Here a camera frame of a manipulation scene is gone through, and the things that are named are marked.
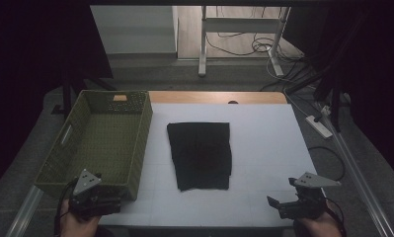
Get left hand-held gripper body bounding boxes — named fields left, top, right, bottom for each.
left=68, top=168, right=103, bottom=219

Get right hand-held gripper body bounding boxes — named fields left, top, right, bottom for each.
left=277, top=171, right=343, bottom=220

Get green woven basket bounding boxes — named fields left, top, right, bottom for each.
left=34, top=89, right=154, bottom=201

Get black cloth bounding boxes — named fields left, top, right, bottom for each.
left=166, top=121, right=233, bottom=193

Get person's right hand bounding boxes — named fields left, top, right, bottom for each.
left=295, top=200, right=345, bottom=237

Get person's left hand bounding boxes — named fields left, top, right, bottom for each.
left=58, top=197, right=103, bottom=237

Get white table mat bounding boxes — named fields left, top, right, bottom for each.
left=99, top=103, right=321, bottom=228

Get white power strip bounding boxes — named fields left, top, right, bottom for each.
left=304, top=115, right=334, bottom=139

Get black metal stand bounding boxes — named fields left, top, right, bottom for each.
left=50, top=63, right=118, bottom=117
left=283, top=11, right=355, bottom=133

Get dark curtain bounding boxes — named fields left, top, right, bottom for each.
left=0, top=0, right=114, bottom=196
left=311, top=5, right=394, bottom=187

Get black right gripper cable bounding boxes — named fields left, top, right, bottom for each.
left=325, top=197, right=347, bottom=233

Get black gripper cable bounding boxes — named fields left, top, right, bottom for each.
left=325, top=197, right=347, bottom=233
left=53, top=178, right=78, bottom=237

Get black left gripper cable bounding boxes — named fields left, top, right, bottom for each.
left=53, top=178, right=78, bottom=237

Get black looped cable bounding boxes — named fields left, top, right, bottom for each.
left=307, top=145, right=346, bottom=183

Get aluminium rail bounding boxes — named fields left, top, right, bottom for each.
left=4, top=185, right=44, bottom=237
left=322, top=107, right=394, bottom=237

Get black floor cables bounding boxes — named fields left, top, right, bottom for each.
left=205, top=5, right=306, bottom=64

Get white metal desk frame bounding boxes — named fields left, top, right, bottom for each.
left=197, top=5, right=293, bottom=79

